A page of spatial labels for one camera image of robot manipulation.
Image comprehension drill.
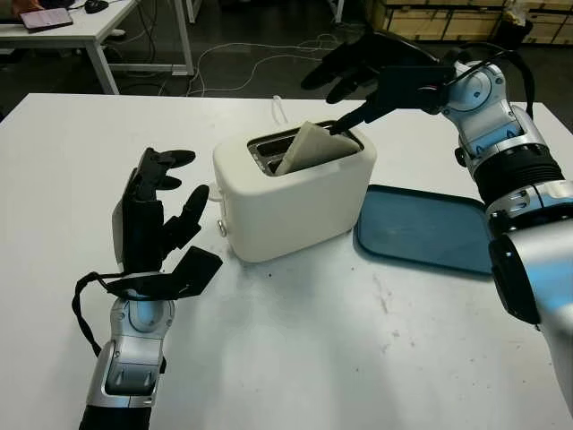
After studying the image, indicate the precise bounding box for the blue plastic tray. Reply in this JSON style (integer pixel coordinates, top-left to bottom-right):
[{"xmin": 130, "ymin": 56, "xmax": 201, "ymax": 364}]
[{"xmin": 352, "ymin": 183, "xmax": 494, "ymax": 280}]

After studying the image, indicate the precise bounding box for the black trash bin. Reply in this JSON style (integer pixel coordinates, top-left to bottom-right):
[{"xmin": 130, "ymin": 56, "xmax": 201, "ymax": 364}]
[{"xmin": 493, "ymin": 9, "xmax": 535, "ymax": 51}]

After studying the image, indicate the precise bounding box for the short wooden crate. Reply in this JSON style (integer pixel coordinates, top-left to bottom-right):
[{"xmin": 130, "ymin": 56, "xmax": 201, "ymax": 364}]
[{"xmin": 509, "ymin": 0, "xmax": 573, "ymax": 46}]

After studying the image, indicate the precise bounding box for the white office desk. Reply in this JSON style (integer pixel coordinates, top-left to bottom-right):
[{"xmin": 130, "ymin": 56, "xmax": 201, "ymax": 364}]
[{"xmin": 0, "ymin": 0, "xmax": 196, "ymax": 96}]

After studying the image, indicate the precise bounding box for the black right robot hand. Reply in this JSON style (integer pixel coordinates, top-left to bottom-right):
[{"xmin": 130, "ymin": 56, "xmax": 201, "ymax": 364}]
[{"xmin": 300, "ymin": 30, "xmax": 444, "ymax": 136}]

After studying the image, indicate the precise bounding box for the cream white toaster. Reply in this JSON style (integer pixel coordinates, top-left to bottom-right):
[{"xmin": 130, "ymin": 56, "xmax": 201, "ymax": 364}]
[{"xmin": 212, "ymin": 119, "xmax": 379, "ymax": 264}]

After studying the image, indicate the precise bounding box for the white floor cable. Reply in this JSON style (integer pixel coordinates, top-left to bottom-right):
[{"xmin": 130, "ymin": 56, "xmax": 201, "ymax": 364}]
[{"xmin": 186, "ymin": 31, "xmax": 360, "ymax": 98}]

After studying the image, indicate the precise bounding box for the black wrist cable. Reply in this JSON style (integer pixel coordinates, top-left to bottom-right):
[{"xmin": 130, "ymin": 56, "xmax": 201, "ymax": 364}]
[
  {"xmin": 73, "ymin": 271, "xmax": 131, "ymax": 358},
  {"xmin": 447, "ymin": 43, "xmax": 537, "ymax": 121}
]

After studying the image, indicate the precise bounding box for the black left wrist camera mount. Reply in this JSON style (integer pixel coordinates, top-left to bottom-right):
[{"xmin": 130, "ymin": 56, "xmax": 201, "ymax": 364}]
[{"xmin": 107, "ymin": 245, "xmax": 224, "ymax": 301}]

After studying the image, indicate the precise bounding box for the white toaster power cord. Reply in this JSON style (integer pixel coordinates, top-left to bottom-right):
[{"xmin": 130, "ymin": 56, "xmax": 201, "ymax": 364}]
[{"xmin": 271, "ymin": 94, "xmax": 290, "ymax": 125}]

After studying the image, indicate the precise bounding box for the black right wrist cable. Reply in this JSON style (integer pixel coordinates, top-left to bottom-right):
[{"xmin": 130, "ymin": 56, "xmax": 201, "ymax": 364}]
[{"xmin": 447, "ymin": 43, "xmax": 537, "ymax": 121}]

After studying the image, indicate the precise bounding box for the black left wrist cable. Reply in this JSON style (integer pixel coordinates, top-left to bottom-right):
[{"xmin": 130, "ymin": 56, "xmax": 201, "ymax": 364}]
[{"xmin": 73, "ymin": 271, "xmax": 131, "ymax": 358}]

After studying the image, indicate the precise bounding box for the dark smartphone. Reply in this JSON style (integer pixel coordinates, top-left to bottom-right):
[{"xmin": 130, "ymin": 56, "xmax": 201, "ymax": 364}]
[{"xmin": 19, "ymin": 7, "xmax": 74, "ymax": 34}]

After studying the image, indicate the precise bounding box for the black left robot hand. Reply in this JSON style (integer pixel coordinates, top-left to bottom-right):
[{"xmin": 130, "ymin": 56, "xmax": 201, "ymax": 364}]
[{"xmin": 110, "ymin": 146, "xmax": 210, "ymax": 277}]

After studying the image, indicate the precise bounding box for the black laptop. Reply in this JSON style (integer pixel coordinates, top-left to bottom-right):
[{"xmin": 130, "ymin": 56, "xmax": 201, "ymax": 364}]
[{"xmin": 0, "ymin": 0, "xmax": 78, "ymax": 23}]

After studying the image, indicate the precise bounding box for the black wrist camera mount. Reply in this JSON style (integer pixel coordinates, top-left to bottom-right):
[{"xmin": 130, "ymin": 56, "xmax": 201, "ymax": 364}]
[
  {"xmin": 378, "ymin": 64, "xmax": 454, "ymax": 112},
  {"xmin": 107, "ymin": 245, "xmax": 224, "ymax": 301}
]

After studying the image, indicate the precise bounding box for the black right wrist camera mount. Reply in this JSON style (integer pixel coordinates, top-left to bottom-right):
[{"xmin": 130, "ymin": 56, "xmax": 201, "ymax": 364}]
[{"xmin": 378, "ymin": 64, "xmax": 454, "ymax": 112}]

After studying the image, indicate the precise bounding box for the pale bread slice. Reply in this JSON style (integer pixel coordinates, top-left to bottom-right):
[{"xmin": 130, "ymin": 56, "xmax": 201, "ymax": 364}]
[{"xmin": 275, "ymin": 119, "xmax": 362, "ymax": 176}]

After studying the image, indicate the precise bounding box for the long wooden crate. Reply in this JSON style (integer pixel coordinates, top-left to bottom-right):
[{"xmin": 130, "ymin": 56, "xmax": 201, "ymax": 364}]
[{"xmin": 366, "ymin": 0, "xmax": 512, "ymax": 42}]

